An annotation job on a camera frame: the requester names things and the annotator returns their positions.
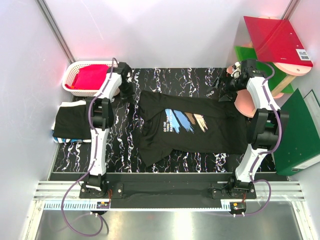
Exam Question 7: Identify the pink wooden shelf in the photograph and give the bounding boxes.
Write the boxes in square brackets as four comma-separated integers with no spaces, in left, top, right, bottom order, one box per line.
[226,15,311,119]

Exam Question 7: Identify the black graphic t shirt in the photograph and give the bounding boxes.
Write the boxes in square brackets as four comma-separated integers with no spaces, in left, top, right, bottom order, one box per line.
[138,90,248,167]

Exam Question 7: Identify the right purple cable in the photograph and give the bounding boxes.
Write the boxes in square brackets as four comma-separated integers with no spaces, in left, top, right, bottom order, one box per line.
[206,61,283,217]

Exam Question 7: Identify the purple cable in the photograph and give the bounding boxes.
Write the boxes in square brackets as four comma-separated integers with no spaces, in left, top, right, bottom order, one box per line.
[59,57,120,238]
[206,61,283,217]

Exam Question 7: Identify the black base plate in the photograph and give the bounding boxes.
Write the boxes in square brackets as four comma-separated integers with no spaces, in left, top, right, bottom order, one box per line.
[80,181,256,209]

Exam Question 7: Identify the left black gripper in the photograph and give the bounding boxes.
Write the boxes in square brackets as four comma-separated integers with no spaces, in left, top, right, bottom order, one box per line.
[118,80,135,105]

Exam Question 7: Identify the red folder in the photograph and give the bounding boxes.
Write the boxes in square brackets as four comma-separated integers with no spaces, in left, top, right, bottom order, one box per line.
[243,16,313,67]

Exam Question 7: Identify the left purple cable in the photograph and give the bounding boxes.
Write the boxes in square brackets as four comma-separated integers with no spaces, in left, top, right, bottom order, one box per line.
[59,57,120,238]

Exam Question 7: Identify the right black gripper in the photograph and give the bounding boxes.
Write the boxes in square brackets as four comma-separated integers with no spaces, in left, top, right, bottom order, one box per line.
[207,69,245,103]

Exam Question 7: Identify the white plastic basket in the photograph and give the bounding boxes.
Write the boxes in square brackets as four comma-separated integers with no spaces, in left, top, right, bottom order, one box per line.
[61,60,118,97]

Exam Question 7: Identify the dark green binder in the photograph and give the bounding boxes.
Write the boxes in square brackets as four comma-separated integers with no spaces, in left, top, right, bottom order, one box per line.
[273,89,320,176]

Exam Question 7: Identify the pink t shirt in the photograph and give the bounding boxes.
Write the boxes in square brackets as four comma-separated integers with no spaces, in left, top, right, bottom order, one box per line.
[71,64,109,90]

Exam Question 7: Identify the folded black t shirt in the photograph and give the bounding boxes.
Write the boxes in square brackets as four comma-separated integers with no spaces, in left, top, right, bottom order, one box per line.
[52,100,92,141]

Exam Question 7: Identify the light green folder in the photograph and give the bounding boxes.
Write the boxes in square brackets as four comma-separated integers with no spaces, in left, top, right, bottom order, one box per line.
[234,46,294,94]

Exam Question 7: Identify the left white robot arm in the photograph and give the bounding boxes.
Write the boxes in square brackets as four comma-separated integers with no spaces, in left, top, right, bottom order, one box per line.
[79,62,134,199]

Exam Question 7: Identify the aluminium rail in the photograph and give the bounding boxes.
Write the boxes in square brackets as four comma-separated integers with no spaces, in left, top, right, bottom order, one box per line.
[34,181,305,202]

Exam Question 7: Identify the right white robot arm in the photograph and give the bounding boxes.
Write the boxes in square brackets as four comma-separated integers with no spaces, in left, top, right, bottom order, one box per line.
[208,59,289,199]

